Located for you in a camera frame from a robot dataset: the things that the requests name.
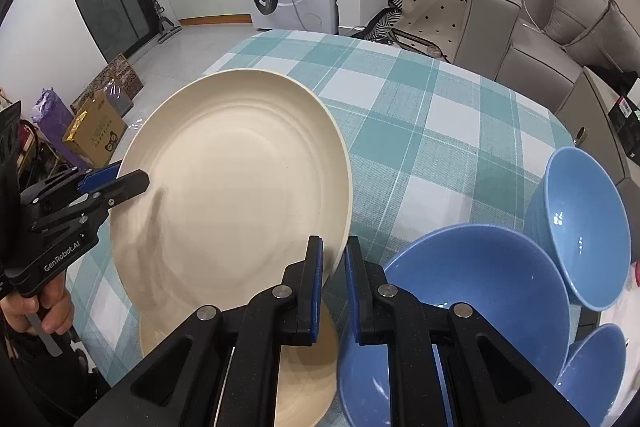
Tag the grey side cabinet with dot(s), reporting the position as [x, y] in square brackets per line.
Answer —
[590, 112]

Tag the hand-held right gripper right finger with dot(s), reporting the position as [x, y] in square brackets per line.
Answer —
[352, 292]

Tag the blue ceramic bowl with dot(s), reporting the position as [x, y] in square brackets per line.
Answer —
[580, 217]
[475, 277]
[595, 377]

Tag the teal white checked tablecloth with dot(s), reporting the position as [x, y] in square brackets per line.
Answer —
[425, 132]

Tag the grey fabric sofa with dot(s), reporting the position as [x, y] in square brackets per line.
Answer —
[485, 22]

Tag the yellow cardboard box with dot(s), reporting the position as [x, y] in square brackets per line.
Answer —
[95, 132]

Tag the cream round plate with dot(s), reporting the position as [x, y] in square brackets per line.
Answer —
[225, 197]
[300, 377]

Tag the grey sofa cushion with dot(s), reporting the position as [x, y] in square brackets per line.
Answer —
[605, 42]
[575, 7]

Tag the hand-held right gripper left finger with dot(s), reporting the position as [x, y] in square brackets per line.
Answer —
[315, 292]

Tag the black cardboard box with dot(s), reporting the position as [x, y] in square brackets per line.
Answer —
[625, 122]

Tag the person's left hand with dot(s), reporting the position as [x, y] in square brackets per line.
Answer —
[57, 314]

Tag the purple plastic bag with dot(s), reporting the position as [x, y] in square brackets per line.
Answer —
[50, 112]

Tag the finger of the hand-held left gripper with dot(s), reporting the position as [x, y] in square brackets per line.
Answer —
[125, 184]
[97, 174]

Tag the brown patterned box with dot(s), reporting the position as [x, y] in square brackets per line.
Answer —
[122, 74]

